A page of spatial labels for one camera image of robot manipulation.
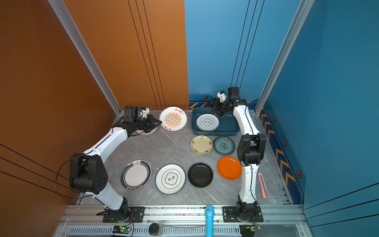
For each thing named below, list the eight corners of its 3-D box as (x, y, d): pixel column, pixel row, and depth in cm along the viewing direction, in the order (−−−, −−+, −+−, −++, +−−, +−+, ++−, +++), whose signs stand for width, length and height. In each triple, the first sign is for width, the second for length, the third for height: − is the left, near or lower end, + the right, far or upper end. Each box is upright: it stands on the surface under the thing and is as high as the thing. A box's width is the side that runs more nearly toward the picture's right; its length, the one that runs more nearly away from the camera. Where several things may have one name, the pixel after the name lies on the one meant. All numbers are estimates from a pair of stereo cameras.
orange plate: (218, 179, 87) (219, 177, 83) (216, 159, 95) (217, 156, 92) (242, 179, 87) (244, 177, 83) (238, 159, 95) (239, 156, 92)
